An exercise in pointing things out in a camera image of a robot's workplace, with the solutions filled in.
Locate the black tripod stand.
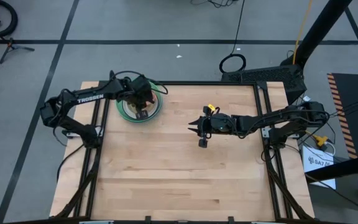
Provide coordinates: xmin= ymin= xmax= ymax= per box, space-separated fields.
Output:
xmin=0 ymin=37 xmax=35 ymax=65

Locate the black metal table frame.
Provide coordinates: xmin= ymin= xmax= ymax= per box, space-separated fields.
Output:
xmin=54 ymin=70 xmax=315 ymax=224

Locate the white printed sign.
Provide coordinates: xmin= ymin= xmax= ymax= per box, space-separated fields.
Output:
xmin=301 ymin=144 xmax=337 ymax=190

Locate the yellow plug connector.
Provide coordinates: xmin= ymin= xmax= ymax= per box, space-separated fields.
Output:
xmin=305 ymin=130 xmax=329 ymax=147

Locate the yellow cable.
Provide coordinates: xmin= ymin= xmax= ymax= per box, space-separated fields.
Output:
xmin=292 ymin=0 xmax=314 ymax=65

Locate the large mint green plastic plate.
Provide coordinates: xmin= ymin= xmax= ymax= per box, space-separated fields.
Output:
xmin=116 ymin=81 xmax=163 ymax=123

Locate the black slanted pole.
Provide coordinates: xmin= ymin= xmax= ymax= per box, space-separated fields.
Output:
xmin=286 ymin=0 xmax=352 ymax=71

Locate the white plastic plate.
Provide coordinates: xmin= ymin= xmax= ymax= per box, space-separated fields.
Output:
xmin=123 ymin=86 xmax=160 ymax=119

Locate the black coiled floor cable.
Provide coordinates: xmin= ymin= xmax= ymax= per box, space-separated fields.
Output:
xmin=218 ymin=0 xmax=247 ymax=74

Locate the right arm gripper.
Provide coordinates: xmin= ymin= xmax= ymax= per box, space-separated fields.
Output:
xmin=188 ymin=107 xmax=235 ymax=148

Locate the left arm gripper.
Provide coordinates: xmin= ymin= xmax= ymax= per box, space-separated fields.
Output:
xmin=126 ymin=75 xmax=154 ymax=121

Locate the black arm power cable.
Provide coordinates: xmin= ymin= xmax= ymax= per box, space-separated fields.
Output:
xmin=52 ymin=126 xmax=85 ymax=183

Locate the black metal beam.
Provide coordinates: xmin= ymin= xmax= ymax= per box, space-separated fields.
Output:
xmin=305 ymin=151 xmax=358 ymax=184

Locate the black cable bundle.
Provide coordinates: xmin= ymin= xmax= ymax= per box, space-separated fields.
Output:
xmin=190 ymin=0 xmax=241 ymax=9

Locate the black hazard striped platform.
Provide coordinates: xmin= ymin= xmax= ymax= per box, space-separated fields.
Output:
xmin=326 ymin=73 xmax=358 ymax=224

